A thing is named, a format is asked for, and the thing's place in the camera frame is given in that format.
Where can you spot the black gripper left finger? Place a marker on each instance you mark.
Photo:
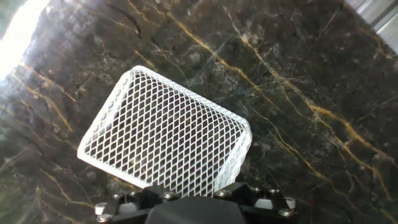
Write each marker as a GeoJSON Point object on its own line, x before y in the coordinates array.
{"type": "Point", "coordinates": [130, 202]}

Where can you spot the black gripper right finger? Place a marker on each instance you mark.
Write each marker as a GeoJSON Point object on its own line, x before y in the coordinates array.
{"type": "Point", "coordinates": [273, 203]}

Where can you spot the black marble-pattern mat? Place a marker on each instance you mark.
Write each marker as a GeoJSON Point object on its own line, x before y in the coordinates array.
{"type": "Point", "coordinates": [311, 109]}

